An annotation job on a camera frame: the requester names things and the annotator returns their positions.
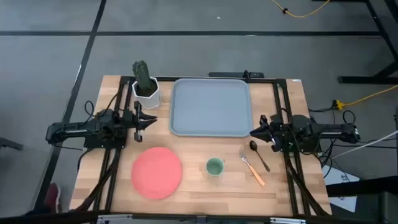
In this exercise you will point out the white paper sheet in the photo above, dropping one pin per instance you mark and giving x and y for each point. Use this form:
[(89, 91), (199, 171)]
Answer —
[(343, 183)]

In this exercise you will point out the black aluminium table frame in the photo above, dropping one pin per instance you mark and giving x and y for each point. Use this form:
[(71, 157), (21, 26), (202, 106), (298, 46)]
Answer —
[(283, 96)]

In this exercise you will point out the white plant pot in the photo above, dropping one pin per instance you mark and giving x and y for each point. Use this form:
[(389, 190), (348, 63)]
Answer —
[(152, 99)]

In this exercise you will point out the grey plastic tray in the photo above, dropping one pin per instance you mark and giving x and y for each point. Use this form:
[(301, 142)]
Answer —
[(211, 107)]

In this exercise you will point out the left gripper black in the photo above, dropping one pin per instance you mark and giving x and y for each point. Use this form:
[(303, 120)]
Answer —
[(138, 123)]

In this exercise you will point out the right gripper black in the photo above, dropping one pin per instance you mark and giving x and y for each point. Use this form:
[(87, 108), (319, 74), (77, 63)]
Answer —
[(275, 130)]

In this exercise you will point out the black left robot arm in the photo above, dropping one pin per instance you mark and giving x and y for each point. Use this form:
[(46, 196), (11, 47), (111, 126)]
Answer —
[(71, 129)]

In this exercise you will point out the person's shoe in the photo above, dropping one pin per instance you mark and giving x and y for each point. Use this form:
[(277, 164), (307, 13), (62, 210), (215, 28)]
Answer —
[(53, 197)]

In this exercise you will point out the green cactus plant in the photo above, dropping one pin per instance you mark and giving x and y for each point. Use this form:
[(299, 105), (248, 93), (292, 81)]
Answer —
[(142, 74)]

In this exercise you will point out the red round plate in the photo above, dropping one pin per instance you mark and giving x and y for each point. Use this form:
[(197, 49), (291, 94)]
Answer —
[(156, 173)]

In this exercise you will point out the dark metal spoon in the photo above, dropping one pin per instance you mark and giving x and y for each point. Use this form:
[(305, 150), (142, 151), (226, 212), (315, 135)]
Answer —
[(253, 145)]

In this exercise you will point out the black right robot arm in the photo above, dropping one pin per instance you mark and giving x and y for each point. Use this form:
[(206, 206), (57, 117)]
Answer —
[(329, 130)]

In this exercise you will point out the green cup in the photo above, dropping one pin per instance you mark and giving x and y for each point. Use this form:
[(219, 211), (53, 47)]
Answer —
[(214, 166)]

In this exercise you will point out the black table leg frame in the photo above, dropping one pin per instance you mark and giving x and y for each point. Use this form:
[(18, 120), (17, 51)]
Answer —
[(377, 40)]

